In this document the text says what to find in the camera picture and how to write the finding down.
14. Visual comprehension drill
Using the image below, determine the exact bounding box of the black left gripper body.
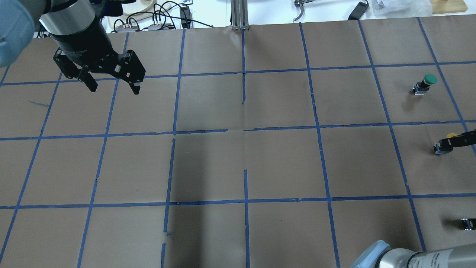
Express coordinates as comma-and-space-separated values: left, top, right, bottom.
51, 20, 146, 82

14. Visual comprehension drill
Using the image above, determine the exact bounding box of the yellow push button switch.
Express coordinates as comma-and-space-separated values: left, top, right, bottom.
434, 140, 454, 155

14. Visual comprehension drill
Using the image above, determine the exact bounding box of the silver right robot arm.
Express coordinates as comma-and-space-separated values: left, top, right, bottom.
351, 130, 476, 268

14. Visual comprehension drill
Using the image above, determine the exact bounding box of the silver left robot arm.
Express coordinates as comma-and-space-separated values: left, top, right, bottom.
0, 0, 146, 95

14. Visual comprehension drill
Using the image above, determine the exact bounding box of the cream round plate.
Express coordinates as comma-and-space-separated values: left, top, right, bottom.
122, 0, 156, 15

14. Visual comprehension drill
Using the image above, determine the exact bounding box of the cream rectangular tray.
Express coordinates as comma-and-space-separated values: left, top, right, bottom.
104, 0, 171, 29

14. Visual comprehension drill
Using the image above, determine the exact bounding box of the small black yellow component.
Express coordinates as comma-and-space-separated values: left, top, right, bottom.
460, 218, 476, 231

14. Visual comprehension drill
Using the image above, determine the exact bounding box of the wooden cutting board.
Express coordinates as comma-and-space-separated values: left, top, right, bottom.
430, 0, 468, 15

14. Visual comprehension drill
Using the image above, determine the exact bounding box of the brown paper table mat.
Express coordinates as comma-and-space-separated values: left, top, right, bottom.
1, 15, 475, 268

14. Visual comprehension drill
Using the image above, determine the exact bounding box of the clear plastic bag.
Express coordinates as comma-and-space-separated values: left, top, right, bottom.
369, 0, 433, 17

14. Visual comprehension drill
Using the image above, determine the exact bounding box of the black power adapter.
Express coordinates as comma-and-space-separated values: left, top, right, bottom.
347, 0, 369, 20

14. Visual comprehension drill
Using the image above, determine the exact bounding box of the green push button switch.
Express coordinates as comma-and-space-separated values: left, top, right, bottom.
412, 74, 438, 96

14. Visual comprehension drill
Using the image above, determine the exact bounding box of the aluminium frame post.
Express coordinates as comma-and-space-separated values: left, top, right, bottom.
231, 0, 250, 31

